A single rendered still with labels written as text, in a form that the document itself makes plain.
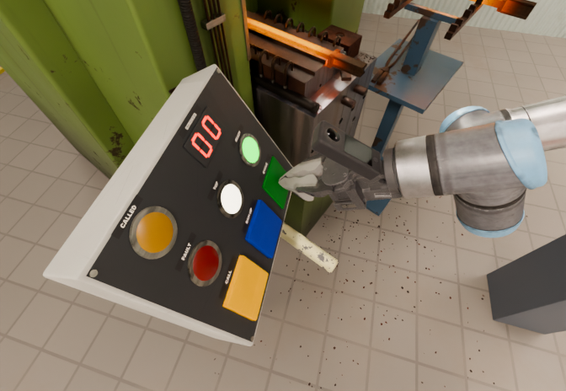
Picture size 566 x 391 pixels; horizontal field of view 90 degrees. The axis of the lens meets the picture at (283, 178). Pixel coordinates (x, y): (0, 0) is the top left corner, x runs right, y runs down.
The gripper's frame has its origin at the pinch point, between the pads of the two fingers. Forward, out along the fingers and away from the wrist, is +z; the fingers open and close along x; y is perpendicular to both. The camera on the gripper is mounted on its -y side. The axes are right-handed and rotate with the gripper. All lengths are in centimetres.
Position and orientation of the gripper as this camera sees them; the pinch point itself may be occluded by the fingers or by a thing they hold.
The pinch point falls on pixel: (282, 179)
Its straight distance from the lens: 52.9
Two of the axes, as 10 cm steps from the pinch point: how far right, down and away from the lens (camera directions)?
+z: -8.4, 1.3, 5.2
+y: 4.9, 5.9, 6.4
